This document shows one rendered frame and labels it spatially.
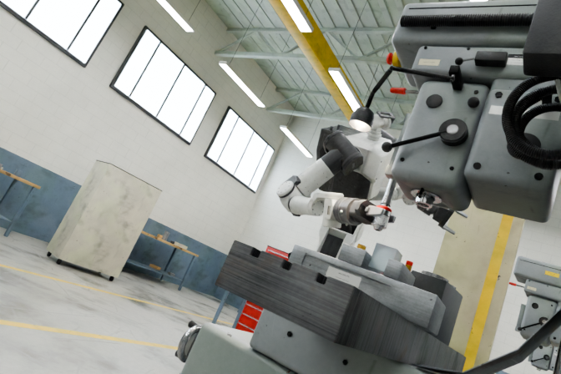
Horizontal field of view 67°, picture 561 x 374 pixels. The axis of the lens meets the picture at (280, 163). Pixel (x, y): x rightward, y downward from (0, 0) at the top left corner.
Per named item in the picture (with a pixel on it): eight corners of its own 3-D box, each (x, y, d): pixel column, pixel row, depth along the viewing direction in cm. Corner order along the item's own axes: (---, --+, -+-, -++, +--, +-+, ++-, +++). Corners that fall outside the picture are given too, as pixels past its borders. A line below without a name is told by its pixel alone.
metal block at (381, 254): (367, 265, 100) (376, 242, 102) (374, 271, 105) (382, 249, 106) (389, 273, 97) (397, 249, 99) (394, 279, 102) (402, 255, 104)
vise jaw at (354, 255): (336, 258, 99) (343, 242, 100) (355, 272, 111) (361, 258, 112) (361, 267, 96) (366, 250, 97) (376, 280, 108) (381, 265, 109)
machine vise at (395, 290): (283, 270, 104) (300, 228, 107) (306, 282, 116) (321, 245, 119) (427, 329, 85) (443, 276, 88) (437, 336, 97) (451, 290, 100)
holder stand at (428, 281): (393, 323, 139) (412, 265, 144) (415, 334, 155) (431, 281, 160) (429, 338, 131) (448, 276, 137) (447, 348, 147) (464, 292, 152)
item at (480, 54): (452, 62, 115) (457, 49, 116) (455, 70, 118) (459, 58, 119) (503, 63, 108) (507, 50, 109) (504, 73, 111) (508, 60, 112)
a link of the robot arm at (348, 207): (365, 191, 130) (340, 189, 140) (354, 220, 127) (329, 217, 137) (391, 209, 135) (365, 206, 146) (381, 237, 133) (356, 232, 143)
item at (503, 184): (460, 174, 104) (488, 84, 111) (472, 209, 123) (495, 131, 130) (551, 190, 93) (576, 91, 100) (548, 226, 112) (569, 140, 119)
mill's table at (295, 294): (213, 284, 71) (233, 239, 73) (398, 351, 167) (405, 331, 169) (334, 342, 58) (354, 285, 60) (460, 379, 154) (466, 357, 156)
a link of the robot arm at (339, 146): (314, 150, 171) (341, 129, 171) (319, 158, 179) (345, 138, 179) (331, 172, 166) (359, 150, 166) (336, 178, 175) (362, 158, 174)
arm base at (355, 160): (315, 145, 173) (336, 126, 170) (326, 152, 184) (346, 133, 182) (337, 173, 167) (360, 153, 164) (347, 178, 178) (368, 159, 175)
